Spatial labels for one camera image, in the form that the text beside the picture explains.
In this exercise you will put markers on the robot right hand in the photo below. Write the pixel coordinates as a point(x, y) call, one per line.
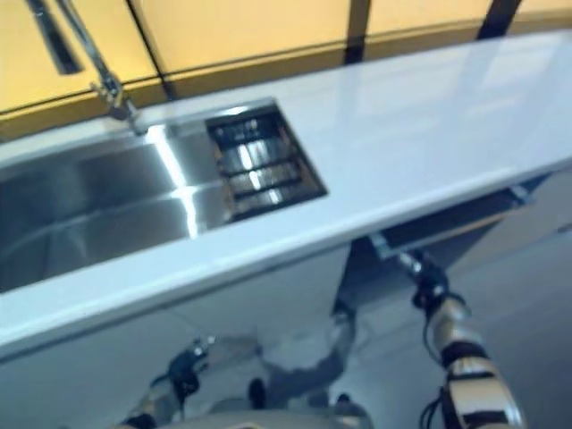
point(426, 279)

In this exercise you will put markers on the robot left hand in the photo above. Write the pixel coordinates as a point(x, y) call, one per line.
point(187, 364)

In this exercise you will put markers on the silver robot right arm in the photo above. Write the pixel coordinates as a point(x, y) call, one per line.
point(469, 357)

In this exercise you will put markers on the white cabinet door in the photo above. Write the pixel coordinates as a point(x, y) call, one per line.
point(89, 366)

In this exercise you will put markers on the stainless steel sink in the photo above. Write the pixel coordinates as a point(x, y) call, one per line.
point(103, 196)

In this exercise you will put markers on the black sink drying rack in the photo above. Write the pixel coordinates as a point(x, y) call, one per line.
point(263, 165)

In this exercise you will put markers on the chrome kitchen faucet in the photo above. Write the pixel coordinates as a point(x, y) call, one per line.
point(85, 67)

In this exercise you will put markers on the black window frame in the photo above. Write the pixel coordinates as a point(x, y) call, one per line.
point(357, 31)

